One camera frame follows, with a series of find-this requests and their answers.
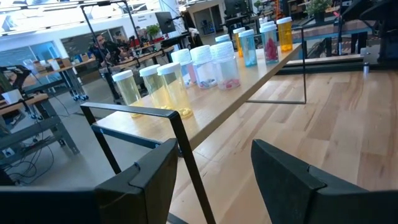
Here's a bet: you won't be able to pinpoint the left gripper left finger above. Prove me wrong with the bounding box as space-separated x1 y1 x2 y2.
95 138 180 224

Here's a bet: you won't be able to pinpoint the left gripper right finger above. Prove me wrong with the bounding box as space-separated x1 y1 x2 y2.
251 139 377 224

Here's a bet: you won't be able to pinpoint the pale yellow pill bottle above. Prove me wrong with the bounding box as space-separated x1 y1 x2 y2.
139 63 170 110
111 69 144 118
156 62 194 119

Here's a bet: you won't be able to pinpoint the clear pill bottle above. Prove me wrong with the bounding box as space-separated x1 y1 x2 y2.
189 44 218 90
210 41 241 91
170 48 197 88

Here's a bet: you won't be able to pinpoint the blue bottle with red pills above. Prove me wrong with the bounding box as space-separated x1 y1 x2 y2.
259 24 280 65

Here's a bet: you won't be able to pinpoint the wooden workbench metal legs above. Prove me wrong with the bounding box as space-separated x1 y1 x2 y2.
0 93 81 166

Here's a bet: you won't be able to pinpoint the person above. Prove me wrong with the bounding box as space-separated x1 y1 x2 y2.
88 33 131 68

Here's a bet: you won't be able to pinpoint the long wooden table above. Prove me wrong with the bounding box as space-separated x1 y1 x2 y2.
23 45 175 102

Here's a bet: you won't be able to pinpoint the background potted plant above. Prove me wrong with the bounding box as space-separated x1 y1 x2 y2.
146 24 161 38
306 0 332 22

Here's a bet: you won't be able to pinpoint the black computer monitor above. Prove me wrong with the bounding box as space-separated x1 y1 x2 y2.
155 11 177 34

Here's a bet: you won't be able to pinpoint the wooden shelf black metal frame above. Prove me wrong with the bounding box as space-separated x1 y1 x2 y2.
80 26 308 224

